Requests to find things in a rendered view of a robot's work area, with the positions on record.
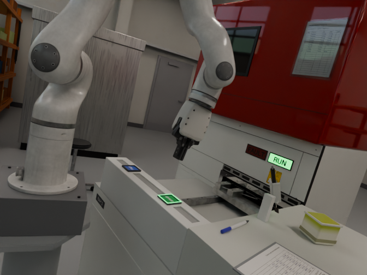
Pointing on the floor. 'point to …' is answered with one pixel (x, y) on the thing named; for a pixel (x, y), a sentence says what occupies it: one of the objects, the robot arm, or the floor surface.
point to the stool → (78, 143)
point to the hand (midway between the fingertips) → (179, 152)
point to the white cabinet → (114, 244)
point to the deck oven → (90, 103)
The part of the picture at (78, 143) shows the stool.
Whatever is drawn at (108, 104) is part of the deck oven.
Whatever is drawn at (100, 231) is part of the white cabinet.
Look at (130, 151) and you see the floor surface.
